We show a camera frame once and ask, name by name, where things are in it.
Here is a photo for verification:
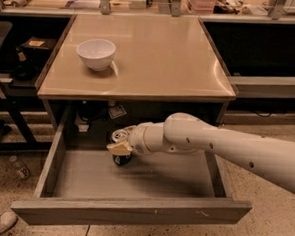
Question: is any white paper tag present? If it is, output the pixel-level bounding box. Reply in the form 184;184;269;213
108;104;127;119

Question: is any white power adapter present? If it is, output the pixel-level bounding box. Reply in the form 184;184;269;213
74;115;90;132

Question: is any black box with label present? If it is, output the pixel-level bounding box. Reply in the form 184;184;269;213
21;37;57;51

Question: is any blue pepsi can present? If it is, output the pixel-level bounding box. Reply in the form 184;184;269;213
110;128;131;167

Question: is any black coiled cable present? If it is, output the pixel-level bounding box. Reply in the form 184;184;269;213
76;100;109;124

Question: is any white ceramic bowl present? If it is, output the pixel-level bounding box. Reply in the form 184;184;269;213
76;39;116;71

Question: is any pink plastic basket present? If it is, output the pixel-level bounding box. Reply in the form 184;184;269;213
186;0;217;14

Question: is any grey cabinet with counter top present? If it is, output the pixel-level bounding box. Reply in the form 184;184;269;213
32;7;244;136

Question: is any grey open drawer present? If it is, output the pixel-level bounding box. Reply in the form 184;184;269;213
12;107;251;225

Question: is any clear plastic water bottle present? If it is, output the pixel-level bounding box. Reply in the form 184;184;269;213
9;156;31;181

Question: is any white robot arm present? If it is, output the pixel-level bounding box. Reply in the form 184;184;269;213
107;113;295;194

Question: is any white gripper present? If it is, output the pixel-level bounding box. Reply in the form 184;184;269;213
107;122;151;156

